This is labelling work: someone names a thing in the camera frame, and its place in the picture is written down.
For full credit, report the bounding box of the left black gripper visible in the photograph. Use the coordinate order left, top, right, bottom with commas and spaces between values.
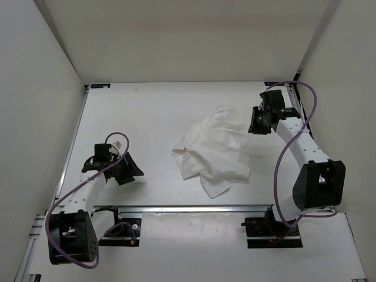
109, 152, 144, 185

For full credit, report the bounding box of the white skirt cloth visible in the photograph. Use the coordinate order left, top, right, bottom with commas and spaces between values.
172, 105, 251, 199

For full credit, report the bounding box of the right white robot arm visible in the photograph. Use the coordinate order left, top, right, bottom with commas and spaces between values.
249, 90, 346, 235

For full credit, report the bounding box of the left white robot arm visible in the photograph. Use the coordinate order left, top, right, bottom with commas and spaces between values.
46, 143, 144, 268

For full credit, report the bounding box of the white front cover board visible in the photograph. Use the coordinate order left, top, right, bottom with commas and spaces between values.
29, 213, 365, 281

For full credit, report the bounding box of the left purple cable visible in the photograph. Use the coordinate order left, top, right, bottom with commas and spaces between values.
45, 132, 136, 268

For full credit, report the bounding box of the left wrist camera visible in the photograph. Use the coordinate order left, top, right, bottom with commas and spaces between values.
112, 141, 122, 150

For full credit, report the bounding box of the front aluminium rail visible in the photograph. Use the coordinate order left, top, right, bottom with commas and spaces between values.
93, 204, 274, 218

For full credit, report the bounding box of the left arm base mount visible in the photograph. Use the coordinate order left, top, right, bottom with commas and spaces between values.
95, 206, 142, 247

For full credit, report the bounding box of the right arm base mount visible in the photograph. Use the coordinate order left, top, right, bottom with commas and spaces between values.
241, 207, 303, 249

